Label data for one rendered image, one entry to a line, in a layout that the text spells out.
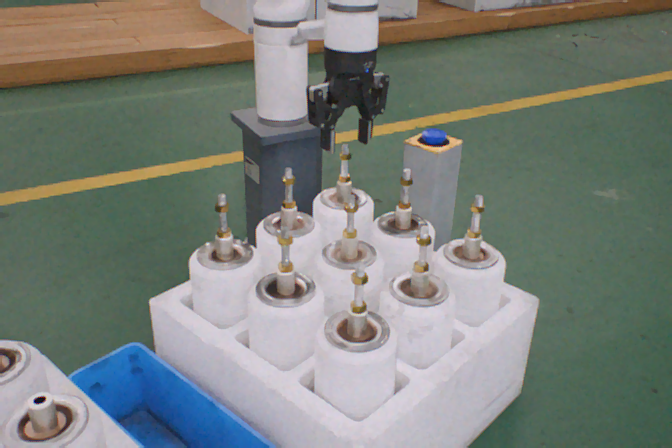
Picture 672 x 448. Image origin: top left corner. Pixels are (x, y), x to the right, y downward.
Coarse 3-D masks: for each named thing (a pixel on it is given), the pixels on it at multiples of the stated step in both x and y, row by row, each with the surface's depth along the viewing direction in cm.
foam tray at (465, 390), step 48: (192, 336) 89; (240, 336) 89; (480, 336) 89; (528, 336) 99; (240, 384) 85; (288, 384) 80; (432, 384) 81; (480, 384) 91; (288, 432) 81; (336, 432) 74; (384, 432) 74; (432, 432) 84; (480, 432) 98
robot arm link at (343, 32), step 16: (336, 16) 91; (352, 16) 90; (368, 16) 91; (304, 32) 96; (320, 32) 96; (336, 32) 92; (352, 32) 91; (368, 32) 92; (336, 48) 93; (352, 48) 92; (368, 48) 93
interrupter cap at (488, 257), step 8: (456, 240) 96; (448, 248) 94; (456, 248) 94; (480, 248) 94; (488, 248) 94; (448, 256) 92; (456, 256) 92; (480, 256) 93; (488, 256) 93; (496, 256) 92; (456, 264) 91; (464, 264) 90; (472, 264) 91; (480, 264) 91; (488, 264) 90
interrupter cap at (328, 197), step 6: (324, 192) 108; (330, 192) 108; (336, 192) 108; (354, 192) 108; (360, 192) 109; (324, 198) 106; (330, 198) 107; (336, 198) 107; (360, 198) 107; (366, 198) 107; (324, 204) 105; (330, 204) 105; (336, 204) 105; (342, 204) 105; (360, 204) 105
